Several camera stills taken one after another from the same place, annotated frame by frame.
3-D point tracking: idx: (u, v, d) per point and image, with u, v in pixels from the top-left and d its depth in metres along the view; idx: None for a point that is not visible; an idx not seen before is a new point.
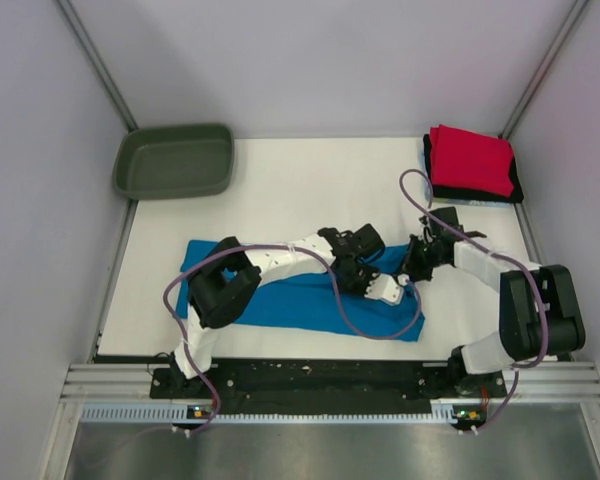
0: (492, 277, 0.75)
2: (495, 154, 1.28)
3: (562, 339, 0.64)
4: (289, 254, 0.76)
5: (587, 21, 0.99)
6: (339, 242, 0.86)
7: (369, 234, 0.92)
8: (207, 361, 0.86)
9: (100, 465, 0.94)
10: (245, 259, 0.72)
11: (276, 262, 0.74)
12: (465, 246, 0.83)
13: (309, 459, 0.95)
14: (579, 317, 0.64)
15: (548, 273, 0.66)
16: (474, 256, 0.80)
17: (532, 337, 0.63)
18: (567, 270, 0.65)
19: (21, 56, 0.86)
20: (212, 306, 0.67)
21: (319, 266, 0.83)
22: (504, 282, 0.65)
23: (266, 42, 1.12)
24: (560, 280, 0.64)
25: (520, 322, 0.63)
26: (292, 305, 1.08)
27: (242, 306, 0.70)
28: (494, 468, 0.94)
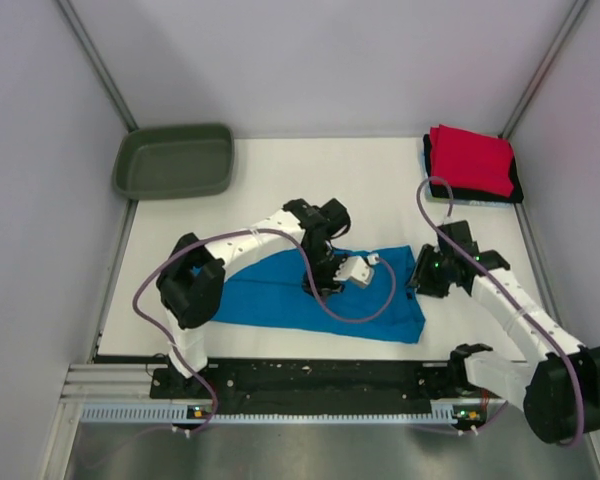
0: (521, 338, 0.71)
2: (495, 154, 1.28)
3: (595, 424, 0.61)
4: (253, 238, 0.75)
5: (587, 20, 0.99)
6: (308, 214, 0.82)
7: (334, 208, 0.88)
8: (204, 356, 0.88)
9: (101, 464, 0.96)
10: (207, 253, 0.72)
11: (240, 249, 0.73)
12: (487, 286, 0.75)
13: (309, 459, 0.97)
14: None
15: (588, 358, 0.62)
16: (500, 305, 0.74)
17: (565, 425, 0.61)
18: None
19: (21, 55, 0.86)
20: (184, 306, 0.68)
21: (287, 243, 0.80)
22: (542, 371, 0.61)
23: (266, 41, 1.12)
24: None
25: (554, 415, 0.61)
26: (292, 307, 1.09)
27: (215, 300, 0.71)
28: (495, 469, 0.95)
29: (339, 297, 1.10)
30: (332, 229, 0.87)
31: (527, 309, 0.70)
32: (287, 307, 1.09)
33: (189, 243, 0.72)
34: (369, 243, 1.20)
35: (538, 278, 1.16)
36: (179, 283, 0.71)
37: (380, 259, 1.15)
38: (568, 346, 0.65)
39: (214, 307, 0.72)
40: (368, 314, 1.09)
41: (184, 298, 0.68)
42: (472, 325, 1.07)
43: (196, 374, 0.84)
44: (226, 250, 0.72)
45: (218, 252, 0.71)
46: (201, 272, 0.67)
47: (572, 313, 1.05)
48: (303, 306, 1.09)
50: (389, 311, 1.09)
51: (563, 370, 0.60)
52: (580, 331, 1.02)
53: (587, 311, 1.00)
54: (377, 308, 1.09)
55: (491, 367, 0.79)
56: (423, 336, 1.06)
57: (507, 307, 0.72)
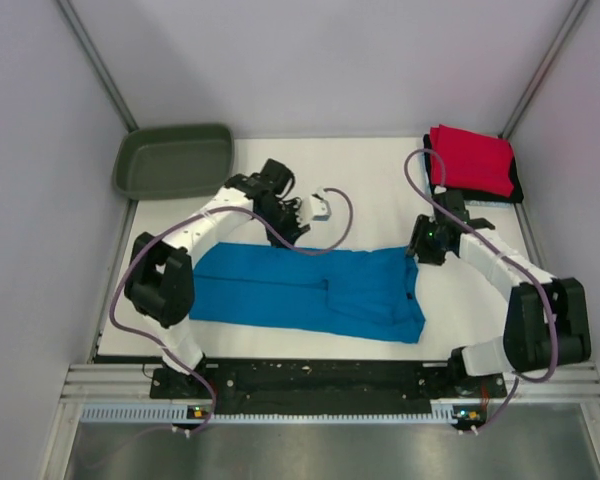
0: (501, 279, 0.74)
2: (495, 154, 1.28)
3: (568, 351, 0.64)
4: (207, 220, 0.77)
5: (586, 20, 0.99)
6: (250, 184, 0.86)
7: (273, 169, 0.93)
8: (198, 349, 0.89)
9: (101, 465, 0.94)
10: (167, 247, 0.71)
11: (198, 234, 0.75)
12: (472, 240, 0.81)
13: (309, 459, 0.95)
14: (586, 332, 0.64)
15: (560, 288, 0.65)
16: (483, 253, 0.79)
17: (538, 353, 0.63)
18: (580, 285, 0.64)
19: (21, 56, 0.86)
20: (163, 304, 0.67)
21: (241, 215, 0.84)
22: (516, 297, 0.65)
23: (266, 41, 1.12)
24: (572, 295, 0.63)
25: (528, 339, 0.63)
26: (293, 306, 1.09)
27: (188, 290, 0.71)
28: (494, 469, 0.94)
29: (339, 296, 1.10)
30: (279, 190, 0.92)
31: (505, 252, 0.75)
32: (287, 306, 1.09)
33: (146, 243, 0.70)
34: (369, 243, 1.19)
35: None
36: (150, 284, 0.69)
37: (380, 258, 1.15)
38: (541, 278, 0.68)
39: (190, 298, 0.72)
40: (369, 315, 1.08)
41: (161, 296, 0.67)
42: (472, 325, 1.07)
43: (189, 371, 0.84)
44: (183, 236, 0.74)
45: (179, 242, 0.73)
46: (168, 264, 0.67)
47: None
48: (303, 305, 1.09)
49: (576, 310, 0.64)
50: (390, 310, 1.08)
51: (535, 294, 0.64)
52: None
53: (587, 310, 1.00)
54: (379, 308, 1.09)
55: (483, 348, 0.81)
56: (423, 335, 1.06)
57: (488, 253, 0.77)
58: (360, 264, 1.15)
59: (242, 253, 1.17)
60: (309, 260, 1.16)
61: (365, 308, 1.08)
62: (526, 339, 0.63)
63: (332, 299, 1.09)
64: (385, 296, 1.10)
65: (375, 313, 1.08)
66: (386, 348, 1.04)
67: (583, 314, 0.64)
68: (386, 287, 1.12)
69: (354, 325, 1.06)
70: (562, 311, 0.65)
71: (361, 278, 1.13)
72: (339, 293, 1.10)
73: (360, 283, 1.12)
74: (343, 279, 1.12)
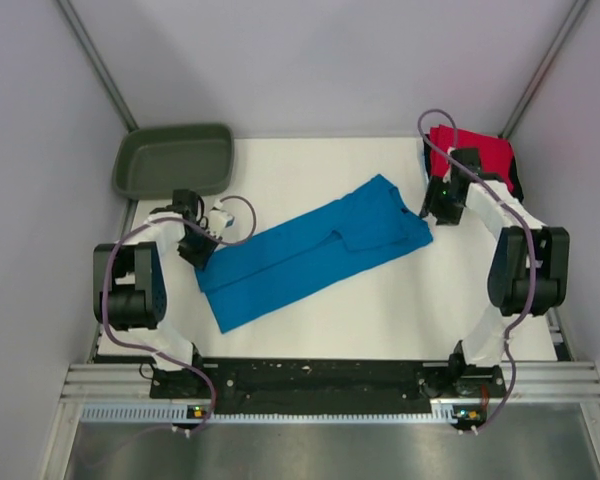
0: (497, 226, 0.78)
2: (495, 155, 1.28)
3: (544, 294, 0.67)
4: (153, 226, 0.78)
5: (585, 21, 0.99)
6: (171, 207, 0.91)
7: (183, 194, 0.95)
8: (188, 342, 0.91)
9: (100, 464, 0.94)
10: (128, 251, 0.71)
11: (150, 234, 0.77)
12: (479, 190, 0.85)
13: (309, 459, 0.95)
14: (564, 277, 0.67)
15: (548, 234, 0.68)
16: (487, 202, 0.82)
17: (516, 289, 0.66)
18: (567, 234, 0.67)
19: (20, 56, 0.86)
20: (145, 303, 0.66)
21: (180, 226, 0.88)
22: (505, 236, 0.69)
23: (267, 41, 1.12)
24: (557, 242, 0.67)
25: (509, 273, 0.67)
26: (313, 270, 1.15)
27: (160, 282, 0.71)
28: (494, 469, 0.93)
29: (354, 237, 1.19)
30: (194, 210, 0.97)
31: (506, 201, 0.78)
32: (308, 272, 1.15)
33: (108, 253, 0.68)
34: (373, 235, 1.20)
35: None
36: (124, 291, 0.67)
37: (367, 193, 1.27)
38: (532, 225, 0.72)
39: (163, 292, 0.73)
40: (385, 244, 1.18)
41: (138, 295, 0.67)
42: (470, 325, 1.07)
43: (183, 362, 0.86)
44: (143, 238, 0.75)
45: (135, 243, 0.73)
46: (139, 259, 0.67)
47: (572, 313, 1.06)
48: (322, 260, 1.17)
49: (559, 255, 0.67)
50: (402, 229, 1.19)
51: (523, 234, 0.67)
52: (581, 330, 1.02)
53: (589, 311, 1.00)
54: (393, 236, 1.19)
55: (478, 333, 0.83)
56: (423, 336, 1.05)
57: (491, 201, 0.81)
58: (352, 204, 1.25)
59: (228, 257, 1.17)
60: (300, 231, 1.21)
61: (379, 236, 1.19)
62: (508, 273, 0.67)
63: (346, 239, 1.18)
64: (396, 220, 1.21)
65: (390, 236, 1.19)
66: (388, 347, 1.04)
67: (564, 261, 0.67)
68: (383, 213, 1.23)
69: (381, 252, 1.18)
70: (547, 257, 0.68)
71: (358, 216, 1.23)
72: (351, 233, 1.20)
73: (361, 217, 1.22)
74: (349, 223, 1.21)
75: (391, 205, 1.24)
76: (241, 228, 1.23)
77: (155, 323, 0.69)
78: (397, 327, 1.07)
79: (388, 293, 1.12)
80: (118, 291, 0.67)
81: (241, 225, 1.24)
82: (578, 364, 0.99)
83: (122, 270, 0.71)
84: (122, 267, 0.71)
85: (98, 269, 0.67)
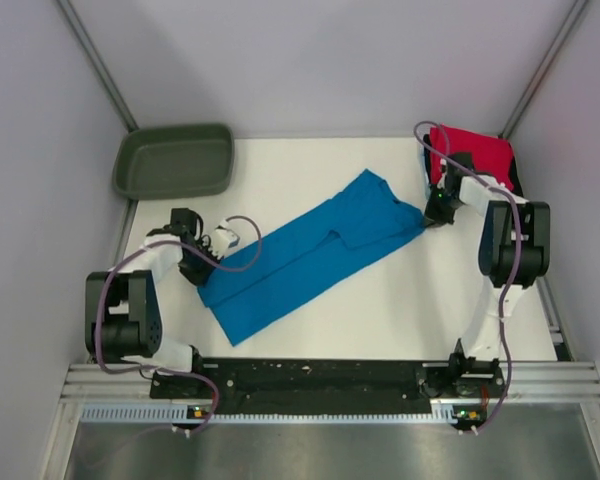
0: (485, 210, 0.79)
2: (495, 155, 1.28)
3: (529, 264, 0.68)
4: (150, 251, 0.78)
5: (585, 21, 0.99)
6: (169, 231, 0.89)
7: (180, 213, 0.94)
8: (187, 347, 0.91)
9: (100, 464, 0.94)
10: (122, 279, 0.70)
11: (147, 259, 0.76)
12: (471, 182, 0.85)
13: (309, 459, 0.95)
14: (548, 247, 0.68)
15: (530, 208, 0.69)
16: (477, 190, 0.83)
17: (502, 257, 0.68)
18: (548, 206, 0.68)
19: (21, 56, 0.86)
20: (138, 335, 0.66)
21: (177, 249, 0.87)
22: (490, 208, 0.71)
23: (266, 42, 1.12)
24: (540, 215, 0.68)
25: (495, 242, 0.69)
26: (314, 271, 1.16)
27: (154, 312, 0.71)
28: (494, 469, 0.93)
29: (353, 233, 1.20)
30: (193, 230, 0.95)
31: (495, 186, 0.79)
32: (310, 273, 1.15)
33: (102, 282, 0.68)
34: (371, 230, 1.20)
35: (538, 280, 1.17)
36: (117, 322, 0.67)
37: (357, 189, 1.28)
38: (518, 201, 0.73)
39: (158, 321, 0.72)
40: (384, 238, 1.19)
41: (130, 328, 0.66)
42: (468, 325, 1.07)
43: (181, 373, 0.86)
44: (137, 265, 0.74)
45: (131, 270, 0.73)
46: (133, 290, 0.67)
47: (572, 314, 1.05)
48: (323, 259, 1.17)
49: (543, 227, 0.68)
50: (399, 221, 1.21)
51: (507, 206, 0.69)
52: (581, 330, 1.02)
53: (589, 311, 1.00)
54: (392, 229, 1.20)
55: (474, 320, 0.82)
56: (423, 336, 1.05)
57: (480, 189, 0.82)
58: (350, 200, 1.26)
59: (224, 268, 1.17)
60: (297, 234, 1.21)
61: (378, 228, 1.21)
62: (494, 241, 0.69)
63: (346, 236, 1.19)
64: (393, 213, 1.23)
65: (389, 229, 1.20)
66: (388, 347, 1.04)
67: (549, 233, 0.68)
68: (377, 207, 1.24)
69: (383, 244, 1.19)
70: (530, 230, 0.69)
71: (353, 212, 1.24)
72: (350, 230, 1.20)
73: (358, 213, 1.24)
74: (345, 220, 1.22)
75: (385, 199, 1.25)
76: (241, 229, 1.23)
77: (149, 353, 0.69)
78: (397, 327, 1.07)
79: (388, 293, 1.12)
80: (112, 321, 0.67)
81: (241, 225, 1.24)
82: (579, 364, 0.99)
83: (116, 299, 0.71)
84: (116, 296, 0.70)
85: (91, 300, 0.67)
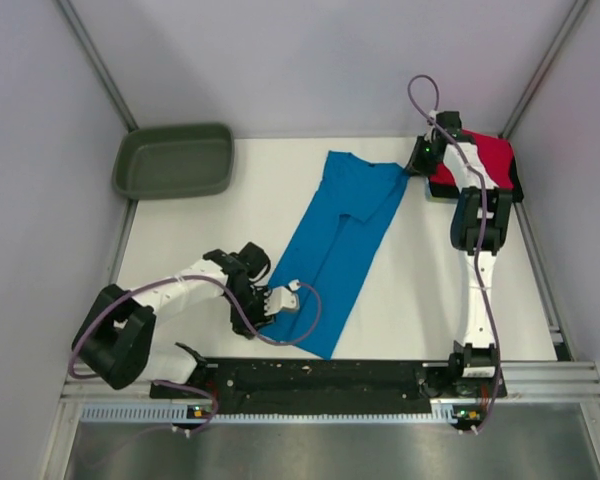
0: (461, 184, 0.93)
2: (495, 155, 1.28)
3: (489, 237, 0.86)
4: (179, 285, 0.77)
5: (585, 21, 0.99)
6: (228, 261, 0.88)
7: (252, 251, 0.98)
8: (191, 360, 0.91)
9: (101, 464, 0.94)
10: (134, 302, 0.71)
11: (167, 295, 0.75)
12: (452, 150, 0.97)
13: (309, 459, 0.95)
14: (505, 226, 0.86)
15: (497, 193, 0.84)
16: (456, 162, 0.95)
17: (468, 234, 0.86)
18: (511, 193, 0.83)
19: (21, 56, 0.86)
20: (109, 367, 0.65)
21: (216, 288, 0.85)
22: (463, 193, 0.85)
23: (266, 42, 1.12)
24: (502, 201, 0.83)
25: (464, 222, 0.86)
26: (347, 266, 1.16)
27: (143, 352, 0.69)
28: (493, 469, 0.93)
29: (356, 210, 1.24)
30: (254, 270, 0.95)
31: (472, 164, 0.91)
32: (343, 268, 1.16)
33: (113, 297, 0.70)
34: (370, 207, 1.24)
35: (538, 279, 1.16)
36: (102, 341, 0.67)
37: (332, 169, 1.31)
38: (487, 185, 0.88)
39: (143, 361, 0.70)
40: (382, 205, 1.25)
41: (108, 356, 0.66)
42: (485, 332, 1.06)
43: (176, 386, 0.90)
44: (152, 295, 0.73)
45: (145, 300, 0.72)
46: (129, 325, 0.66)
47: (572, 314, 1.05)
48: (350, 244, 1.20)
49: (504, 210, 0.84)
50: (388, 182, 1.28)
51: (477, 193, 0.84)
52: (581, 330, 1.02)
53: (589, 311, 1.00)
54: (387, 188, 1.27)
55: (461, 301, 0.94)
56: (425, 335, 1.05)
57: (460, 161, 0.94)
58: (336, 181, 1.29)
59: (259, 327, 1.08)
60: (311, 236, 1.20)
61: (374, 197, 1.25)
62: (463, 222, 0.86)
63: (351, 215, 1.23)
64: (382, 181, 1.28)
65: (383, 192, 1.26)
66: (388, 347, 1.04)
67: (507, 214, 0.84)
68: (361, 177, 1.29)
69: (384, 208, 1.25)
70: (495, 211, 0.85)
71: (345, 188, 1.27)
72: (354, 207, 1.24)
73: (348, 190, 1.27)
74: (338, 199, 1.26)
75: (368, 170, 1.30)
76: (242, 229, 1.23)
77: (115, 386, 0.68)
78: (398, 326, 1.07)
79: (388, 293, 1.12)
80: (99, 337, 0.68)
81: (241, 226, 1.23)
82: (579, 364, 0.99)
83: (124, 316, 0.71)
84: (123, 313, 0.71)
85: (97, 306, 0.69)
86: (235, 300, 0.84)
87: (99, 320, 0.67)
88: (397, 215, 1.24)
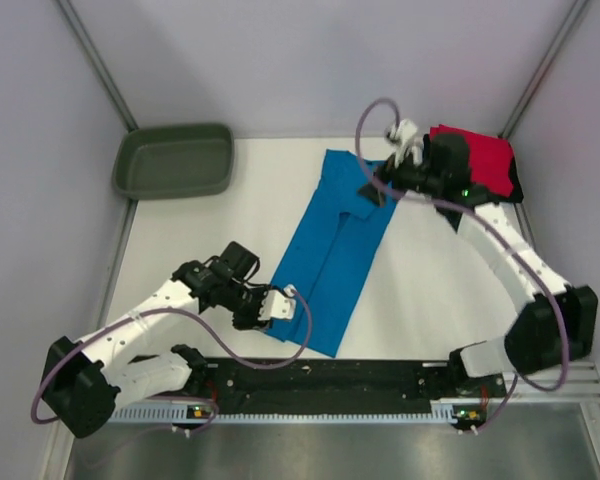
0: (509, 278, 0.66)
2: (493, 154, 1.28)
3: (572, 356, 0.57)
4: (135, 326, 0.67)
5: (586, 20, 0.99)
6: (198, 277, 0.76)
7: (236, 252, 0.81)
8: (186, 367, 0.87)
9: (101, 464, 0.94)
10: (85, 356, 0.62)
11: (122, 342, 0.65)
12: (474, 225, 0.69)
13: (309, 459, 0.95)
14: (591, 336, 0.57)
15: (573, 294, 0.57)
16: (494, 247, 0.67)
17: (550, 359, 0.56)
18: (595, 294, 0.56)
19: (21, 55, 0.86)
20: (71, 421, 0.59)
21: (180, 316, 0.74)
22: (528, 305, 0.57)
23: (266, 41, 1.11)
24: (586, 306, 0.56)
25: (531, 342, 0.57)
26: (349, 264, 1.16)
27: (108, 401, 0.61)
28: (494, 469, 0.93)
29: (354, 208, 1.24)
30: (240, 274, 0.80)
31: (516, 248, 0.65)
32: (345, 267, 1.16)
33: (65, 352, 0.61)
34: (370, 206, 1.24)
35: None
36: (64, 392, 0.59)
37: (329, 168, 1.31)
38: (553, 287, 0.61)
39: (111, 407, 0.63)
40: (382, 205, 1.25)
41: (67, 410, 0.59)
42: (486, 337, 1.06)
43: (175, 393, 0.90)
44: (105, 344, 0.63)
45: (96, 354, 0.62)
46: (77, 383, 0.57)
47: None
48: (350, 241, 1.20)
49: (590, 321, 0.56)
50: None
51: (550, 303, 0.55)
52: None
53: None
54: None
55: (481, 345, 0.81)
56: (424, 336, 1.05)
57: (498, 247, 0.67)
58: (336, 178, 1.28)
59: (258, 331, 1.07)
60: (310, 237, 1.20)
61: None
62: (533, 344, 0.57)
63: (350, 214, 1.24)
64: None
65: None
66: (387, 347, 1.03)
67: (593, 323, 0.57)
68: (359, 176, 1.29)
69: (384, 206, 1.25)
70: (575, 319, 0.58)
71: (342, 187, 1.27)
72: (354, 205, 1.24)
73: (345, 188, 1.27)
74: (333, 198, 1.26)
75: (367, 169, 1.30)
76: (241, 229, 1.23)
77: (82, 434, 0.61)
78: (398, 325, 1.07)
79: (388, 294, 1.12)
80: (57, 391, 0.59)
81: (241, 225, 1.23)
82: (578, 364, 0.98)
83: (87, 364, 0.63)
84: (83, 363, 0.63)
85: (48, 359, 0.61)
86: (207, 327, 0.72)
87: (52, 376, 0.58)
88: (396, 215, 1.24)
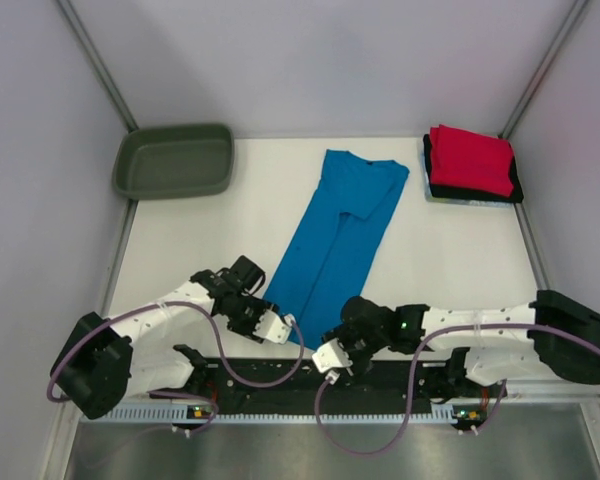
0: (498, 342, 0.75)
2: (495, 154, 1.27)
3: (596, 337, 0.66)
4: (161, 312, 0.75)
5: (586, 20, 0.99)
6: (215, 282, 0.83)
7: (244, 265, 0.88)
8: (186, 366, 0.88)
9: (101, 464, 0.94)
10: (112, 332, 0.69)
11: (148, 325, 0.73)
12: (438, 338, 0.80)
13: (308, 459, 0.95)
14: (587, 310, 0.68)
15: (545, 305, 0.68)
16: (466, 336, 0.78)
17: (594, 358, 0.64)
18: (546, 291, 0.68)
19: (21, 55, 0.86)
20: (86, 395, 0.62)
21: (199, 313, 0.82)
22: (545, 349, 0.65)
23: (266, 42, 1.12)
24: (556, 301, 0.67)
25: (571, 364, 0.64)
26: (348, 265, 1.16)
27: (122, 383, 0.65)
28: (492, 469, 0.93)
29: (354, 208, 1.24)
30: (249, 285, 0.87)
31: (476, 321, 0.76)
32: (345, 268, 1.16)
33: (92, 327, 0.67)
34: (369, 206, 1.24)
35: (538, 279, 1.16)
36: (79, 368, 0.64)
37: (329, 168, 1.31)
38: (526, 315, 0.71)
39: (122, 390, 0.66)
40: (382, 205, 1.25)
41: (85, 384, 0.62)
42: None
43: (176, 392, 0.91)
44: (132, 323, 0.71)
45: (124, 330, 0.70)
46: (105, 356, 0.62)
47: None
48: (351, 242, 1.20)
49: (568, 304, 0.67)
50: (388, 180, 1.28)
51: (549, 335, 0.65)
52: None
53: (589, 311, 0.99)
54: (388, 187, 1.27)
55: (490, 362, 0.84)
56: None
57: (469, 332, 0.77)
58: (334, 178, 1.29)
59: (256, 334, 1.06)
60: (310, 237, 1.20)
61: (374, 195, 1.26)
62: (575, 364, 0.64)
63: (350, 215, 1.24)
64: (382, 180, 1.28)
65: (382, 191, 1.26)
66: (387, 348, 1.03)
67: (570, 303, 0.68)
68: (359, 176, 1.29)
69: (385, 207, 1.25)
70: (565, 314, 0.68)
71: (341, 187, 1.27)
72: (354, 205, 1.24)
73: (345, 188, 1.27)
74: (333, 199, 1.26)
75: (367, 169, 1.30)
76: (241, 229, 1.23)
77: (90, 415, 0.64)
78: None
79: (389, 295, 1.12)
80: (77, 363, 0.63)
81: (241, 226, 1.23)
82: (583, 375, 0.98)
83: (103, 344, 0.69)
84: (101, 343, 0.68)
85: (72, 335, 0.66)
86: (216, 327, 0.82)
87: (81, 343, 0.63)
88: (397, 215, 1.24)
